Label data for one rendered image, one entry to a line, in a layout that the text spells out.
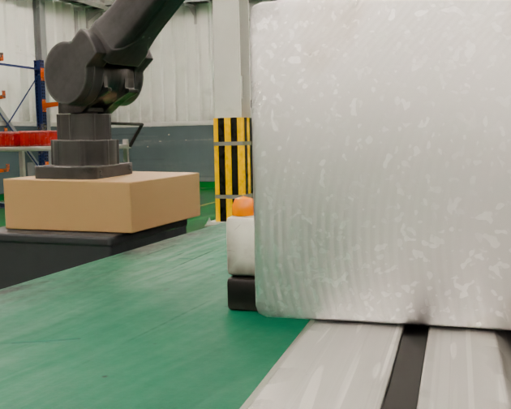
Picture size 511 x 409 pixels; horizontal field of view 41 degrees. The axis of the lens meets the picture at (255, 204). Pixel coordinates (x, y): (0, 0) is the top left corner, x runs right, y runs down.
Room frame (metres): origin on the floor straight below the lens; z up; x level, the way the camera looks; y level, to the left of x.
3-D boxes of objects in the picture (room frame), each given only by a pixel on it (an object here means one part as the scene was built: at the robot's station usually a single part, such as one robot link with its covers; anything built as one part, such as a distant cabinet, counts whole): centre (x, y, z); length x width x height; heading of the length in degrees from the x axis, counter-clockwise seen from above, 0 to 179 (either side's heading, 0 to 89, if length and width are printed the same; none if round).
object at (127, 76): (0.90, 0.20, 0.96); 0.09 x 0.05 x 0.10; 56
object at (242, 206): (0.43, 0.01, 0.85); 0.01 x 0.01 x 0.01
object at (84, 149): (0.91, 0.22, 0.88); 0.12 x 0.09 x 0.08; 166
